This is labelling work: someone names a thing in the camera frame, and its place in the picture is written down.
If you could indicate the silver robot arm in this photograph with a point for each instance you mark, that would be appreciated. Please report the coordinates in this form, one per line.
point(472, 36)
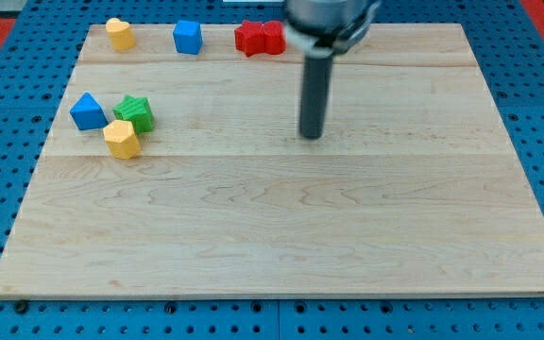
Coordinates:
point(324, 28)

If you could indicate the yellow hexagon block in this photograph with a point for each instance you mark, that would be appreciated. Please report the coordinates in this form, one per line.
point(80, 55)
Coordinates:
point(121, 139)

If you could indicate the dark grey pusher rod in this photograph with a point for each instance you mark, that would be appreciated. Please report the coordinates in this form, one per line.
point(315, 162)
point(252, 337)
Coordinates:
point(316, 80)

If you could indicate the red star block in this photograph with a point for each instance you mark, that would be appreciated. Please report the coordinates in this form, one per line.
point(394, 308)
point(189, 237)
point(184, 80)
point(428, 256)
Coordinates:
point(249, 38)

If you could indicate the red round block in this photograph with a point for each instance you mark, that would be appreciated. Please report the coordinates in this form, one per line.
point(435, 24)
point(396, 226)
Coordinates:
point(274, 39)

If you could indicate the green star block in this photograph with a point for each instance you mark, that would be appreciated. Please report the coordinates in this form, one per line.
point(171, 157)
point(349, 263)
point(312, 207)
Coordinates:
point(137, 111)

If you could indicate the blue cube block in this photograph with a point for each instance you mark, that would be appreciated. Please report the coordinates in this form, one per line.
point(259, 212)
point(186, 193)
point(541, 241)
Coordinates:
point(188, 37)

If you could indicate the blue triangle block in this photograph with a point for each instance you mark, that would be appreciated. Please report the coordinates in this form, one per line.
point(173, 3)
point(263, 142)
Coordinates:
point(88, 114)

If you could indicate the yellow heart block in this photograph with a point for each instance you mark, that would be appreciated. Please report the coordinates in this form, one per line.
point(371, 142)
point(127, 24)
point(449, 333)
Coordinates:
point(120, 34)

